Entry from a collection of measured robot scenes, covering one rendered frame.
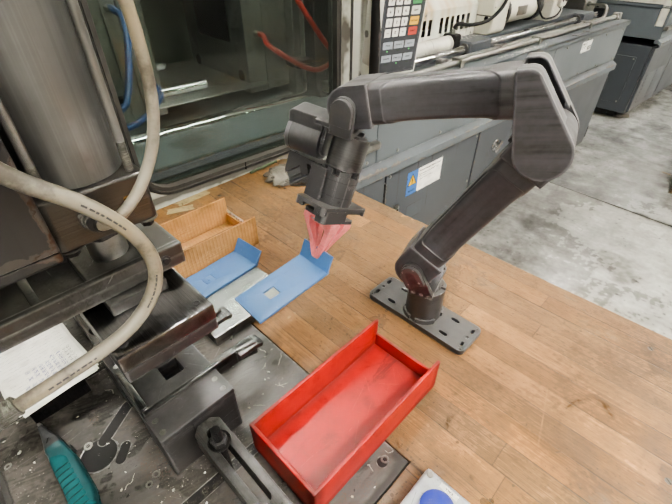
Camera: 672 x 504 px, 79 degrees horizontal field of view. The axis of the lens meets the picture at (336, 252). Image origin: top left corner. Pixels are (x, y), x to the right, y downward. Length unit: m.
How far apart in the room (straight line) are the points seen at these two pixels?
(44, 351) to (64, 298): 0.32
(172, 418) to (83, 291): 0.20
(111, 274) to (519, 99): 0.45
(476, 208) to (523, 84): 0.17
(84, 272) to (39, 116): 0.16
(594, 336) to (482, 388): 0.24
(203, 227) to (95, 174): 0.58
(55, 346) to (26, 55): 0.49
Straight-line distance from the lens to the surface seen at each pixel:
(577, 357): 0.79
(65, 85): 0.39
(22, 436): 0.75
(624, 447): 0.72
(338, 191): 0.62
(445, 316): 0.76
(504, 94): 0.52
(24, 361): 0.77
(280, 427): 0.62
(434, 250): 0.63
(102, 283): 0.46
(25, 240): 0.39
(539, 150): 0.52
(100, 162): 0.41
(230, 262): 0.85
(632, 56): 4.90
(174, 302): 0.46
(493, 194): 0.57
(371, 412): 0.63
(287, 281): 0.67
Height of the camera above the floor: 1.45
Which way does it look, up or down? 38 degrees down
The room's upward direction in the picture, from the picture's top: straight up
